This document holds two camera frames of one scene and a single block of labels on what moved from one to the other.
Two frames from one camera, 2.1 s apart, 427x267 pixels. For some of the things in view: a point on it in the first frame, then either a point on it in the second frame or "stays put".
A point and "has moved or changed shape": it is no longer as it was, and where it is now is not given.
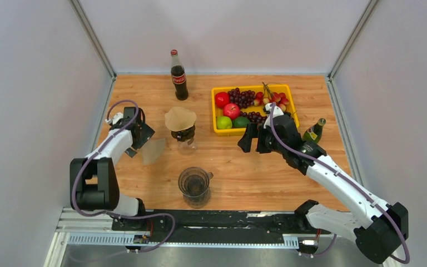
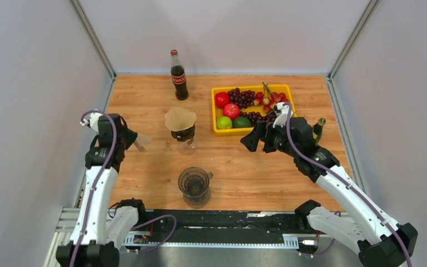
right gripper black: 244,143 stays put
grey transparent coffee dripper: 194,182 stays put
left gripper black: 146,133 to 131,136
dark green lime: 240,122 stays put
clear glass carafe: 187,149 stays put
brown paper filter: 152,149 has moved or changed shape
